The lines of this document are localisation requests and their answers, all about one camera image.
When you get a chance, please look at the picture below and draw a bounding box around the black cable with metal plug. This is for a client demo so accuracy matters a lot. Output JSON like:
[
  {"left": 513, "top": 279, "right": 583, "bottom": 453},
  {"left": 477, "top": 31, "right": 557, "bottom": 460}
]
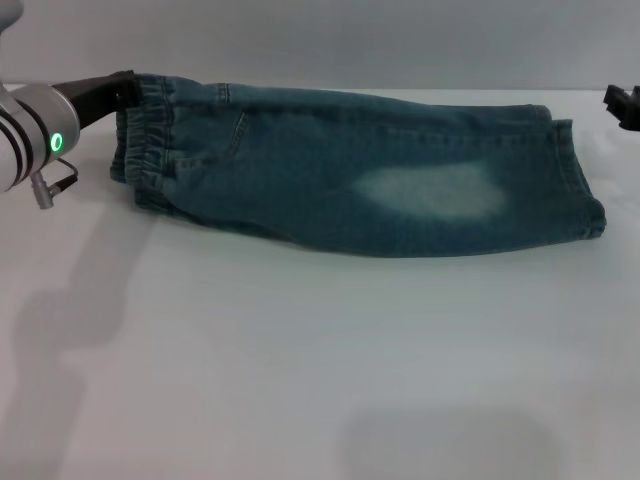
[{"left": 29, "top": 158, "right": 78, "bottom": 211}]

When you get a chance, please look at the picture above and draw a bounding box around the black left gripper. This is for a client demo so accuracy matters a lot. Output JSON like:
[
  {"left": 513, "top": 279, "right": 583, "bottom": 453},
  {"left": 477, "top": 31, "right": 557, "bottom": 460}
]
[{"left": 51, "top": 69, "right": 141, "bottom": 129}]

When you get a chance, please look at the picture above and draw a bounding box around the blue denim shorts cartoon print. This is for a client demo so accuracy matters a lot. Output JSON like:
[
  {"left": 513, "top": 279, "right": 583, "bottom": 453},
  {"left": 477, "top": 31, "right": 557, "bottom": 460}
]
[{"left": 109, "top": 73, "right": 609, "bottom": 261}]

